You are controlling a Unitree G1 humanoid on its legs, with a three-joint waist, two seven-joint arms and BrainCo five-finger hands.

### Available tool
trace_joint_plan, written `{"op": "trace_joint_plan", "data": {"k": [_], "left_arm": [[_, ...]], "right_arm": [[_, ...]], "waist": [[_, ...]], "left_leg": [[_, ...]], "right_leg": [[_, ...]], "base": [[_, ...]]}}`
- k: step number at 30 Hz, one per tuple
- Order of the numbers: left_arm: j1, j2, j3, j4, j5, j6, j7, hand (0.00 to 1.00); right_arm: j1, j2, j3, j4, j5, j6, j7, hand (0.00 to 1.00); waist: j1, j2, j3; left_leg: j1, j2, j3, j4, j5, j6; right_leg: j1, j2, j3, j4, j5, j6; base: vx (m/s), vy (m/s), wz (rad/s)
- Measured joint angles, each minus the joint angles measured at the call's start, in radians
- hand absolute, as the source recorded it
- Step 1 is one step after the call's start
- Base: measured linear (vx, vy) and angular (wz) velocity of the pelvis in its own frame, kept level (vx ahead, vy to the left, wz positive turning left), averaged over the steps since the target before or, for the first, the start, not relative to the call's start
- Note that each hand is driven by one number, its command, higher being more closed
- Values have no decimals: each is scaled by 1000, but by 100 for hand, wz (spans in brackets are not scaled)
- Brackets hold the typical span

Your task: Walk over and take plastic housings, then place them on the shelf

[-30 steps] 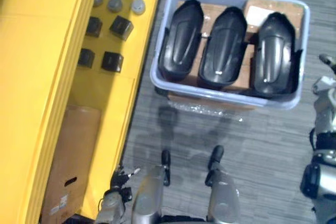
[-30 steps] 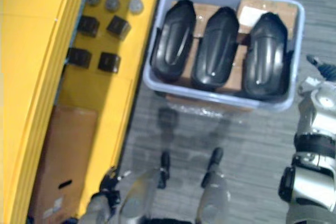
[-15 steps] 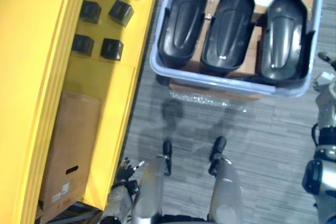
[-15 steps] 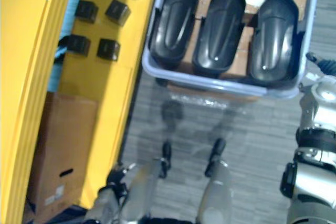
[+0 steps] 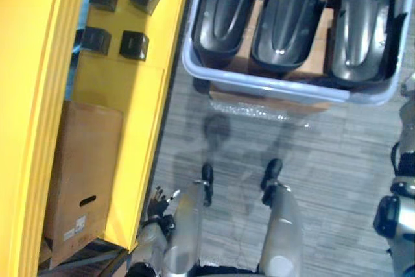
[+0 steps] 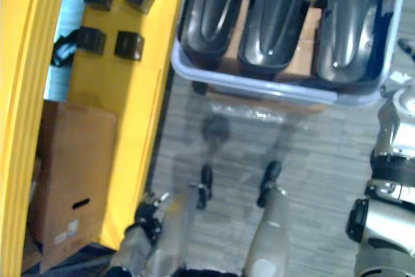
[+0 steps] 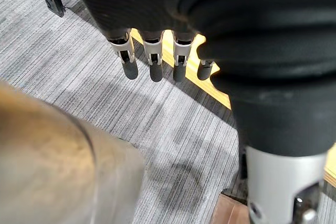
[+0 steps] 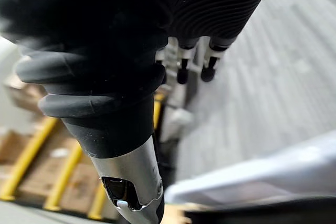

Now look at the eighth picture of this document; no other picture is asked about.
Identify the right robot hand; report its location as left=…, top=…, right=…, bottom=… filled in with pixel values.
left=0, top=0, right=280, bottom=224

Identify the brown cardboard box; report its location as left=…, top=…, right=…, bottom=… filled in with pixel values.
left=17, top=126, right=77, bottom=205
left=0, top=128, right=34, bottom=166
left=4, top=76, right=49, bottom=120
left=60, top=162, right=102, bottom=214

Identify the white bag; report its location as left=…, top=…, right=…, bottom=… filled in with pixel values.
left=159, top=108, right=195, bottom=142

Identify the white plastic sheet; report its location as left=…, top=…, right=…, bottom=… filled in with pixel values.
left=164, top=129, right=336, bottom=205

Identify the yellow shelf post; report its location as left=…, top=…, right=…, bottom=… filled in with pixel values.
left=44, top=144, right=84, bottom=212
left=88, top=184, right=108, bottom=221
left=153, top=92, right=165, bottom=131
left=0, top=117, right=59, bottom=201

